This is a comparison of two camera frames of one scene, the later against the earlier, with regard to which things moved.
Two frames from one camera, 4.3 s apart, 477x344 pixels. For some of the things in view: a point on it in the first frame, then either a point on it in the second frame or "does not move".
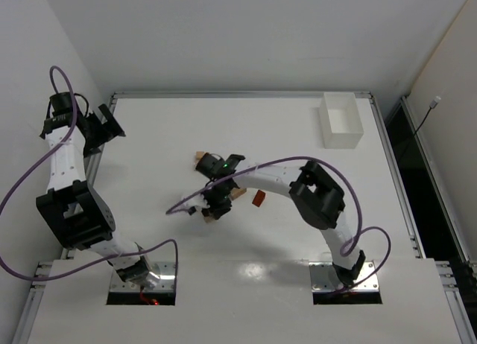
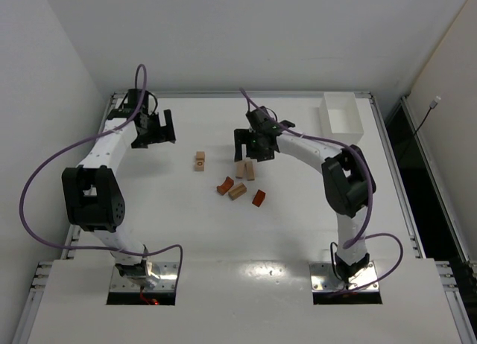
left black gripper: [103, 126] to [156, 134]
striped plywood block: [237, 191] does not move
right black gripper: [217, 206] to [254, 150]
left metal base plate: [165, 270] does not move
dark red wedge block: [258, 198] does not move
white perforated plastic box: [340, 123] does not move
